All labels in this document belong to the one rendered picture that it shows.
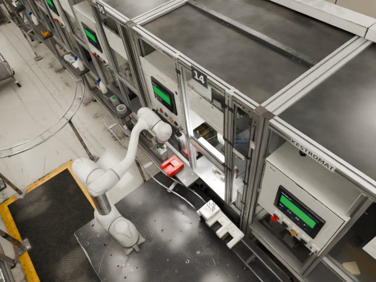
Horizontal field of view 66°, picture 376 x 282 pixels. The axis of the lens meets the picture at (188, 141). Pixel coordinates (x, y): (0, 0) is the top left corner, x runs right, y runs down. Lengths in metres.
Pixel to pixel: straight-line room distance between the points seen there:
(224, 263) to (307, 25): 1.71
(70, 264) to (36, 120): 2.35
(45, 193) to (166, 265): 2.05
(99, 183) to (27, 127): 3.13
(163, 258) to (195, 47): 1.57
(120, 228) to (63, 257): 1.29
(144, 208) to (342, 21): 1.96
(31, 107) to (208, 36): 3.81
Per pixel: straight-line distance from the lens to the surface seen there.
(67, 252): 3.46
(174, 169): 2.39
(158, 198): 2.61
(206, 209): 2.24
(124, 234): 2.27
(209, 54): 1.65
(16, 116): 5.14
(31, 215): 3.87
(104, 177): 1.83
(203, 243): 2.40
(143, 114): 2.06
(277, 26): 1.88
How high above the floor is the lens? 2.95
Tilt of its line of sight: 51 degrees down
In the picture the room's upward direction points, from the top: 9 degrees counter-clockwise
